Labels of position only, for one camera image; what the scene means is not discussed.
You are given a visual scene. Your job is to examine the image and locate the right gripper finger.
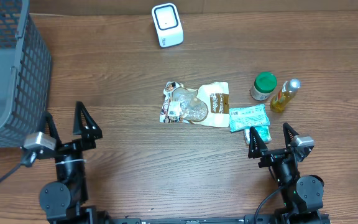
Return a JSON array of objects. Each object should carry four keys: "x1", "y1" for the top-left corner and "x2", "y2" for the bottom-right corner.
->
[
  {"x1": 283, "y1": 123, "x2": 298, "y2": 146},
  {"x1": 248, "y1": 126, "x2": 268, "y2": 159}
]

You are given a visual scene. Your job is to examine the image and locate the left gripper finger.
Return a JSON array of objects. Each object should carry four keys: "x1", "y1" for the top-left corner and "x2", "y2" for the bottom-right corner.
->
[
  {"x1": 73, "y1": 101, "x2": 103, "y2": 140},
  {"x1": 39, "y1": 111, "x2": 62, "y2": 147}
]

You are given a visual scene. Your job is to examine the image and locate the small teal white packet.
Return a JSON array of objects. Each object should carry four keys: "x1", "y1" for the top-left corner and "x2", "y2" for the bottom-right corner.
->
[{"x1": 244, "y1": 126, "x2": 272, "y2": 145}]

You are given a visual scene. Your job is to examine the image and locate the teal white snack packet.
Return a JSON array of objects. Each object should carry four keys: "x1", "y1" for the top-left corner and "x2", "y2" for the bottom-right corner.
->
[{"x1": 229, "y1": 104, "x2": 270, "y2": 132}]

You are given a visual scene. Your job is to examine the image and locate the yellow liquid bottle silver cap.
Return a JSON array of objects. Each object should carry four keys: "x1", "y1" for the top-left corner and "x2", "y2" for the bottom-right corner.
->
[{"x1": 270, "y1": 78, "x2": 301, "y2": 113}]

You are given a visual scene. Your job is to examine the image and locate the green lid white jar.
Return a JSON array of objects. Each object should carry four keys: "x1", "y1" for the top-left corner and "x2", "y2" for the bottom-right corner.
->
[{"x1": 250, "y1": 72, "x2": 277, "y2": 101}]

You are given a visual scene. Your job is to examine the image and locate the brown snack packet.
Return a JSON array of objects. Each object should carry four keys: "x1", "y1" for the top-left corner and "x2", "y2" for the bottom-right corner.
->
[{"x1": 159, "y1": 82, "x2": 230, "y2": 128}]

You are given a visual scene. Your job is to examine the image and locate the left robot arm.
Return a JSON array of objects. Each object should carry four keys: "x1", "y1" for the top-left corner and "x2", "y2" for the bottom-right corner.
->
[{"x1": 38, "y1": 101, "x2": 110, "y2": 224}]

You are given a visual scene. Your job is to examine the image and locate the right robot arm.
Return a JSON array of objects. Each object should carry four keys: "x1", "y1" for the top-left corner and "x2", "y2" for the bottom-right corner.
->
[{"x1": 248, "y1": 123, "x2": 331, "y2": 224}]

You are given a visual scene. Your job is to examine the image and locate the white barcode scanner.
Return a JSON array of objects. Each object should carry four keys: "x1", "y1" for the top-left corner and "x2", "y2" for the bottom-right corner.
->
[{"x1": 151, "y1": 2, "x2": 184, "y2": 48}]

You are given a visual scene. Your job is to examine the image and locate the grey plastic mesh basket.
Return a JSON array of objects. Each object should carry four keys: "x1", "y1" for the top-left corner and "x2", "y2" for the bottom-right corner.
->
[{"x1": 0, "y1": 0, "x2": 53, "y2": 147}]

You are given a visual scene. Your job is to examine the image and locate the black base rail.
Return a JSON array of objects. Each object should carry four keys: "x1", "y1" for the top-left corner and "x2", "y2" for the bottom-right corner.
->
[{"x1": 103, "y1": 215, "x2": 279, "y2": 224}]

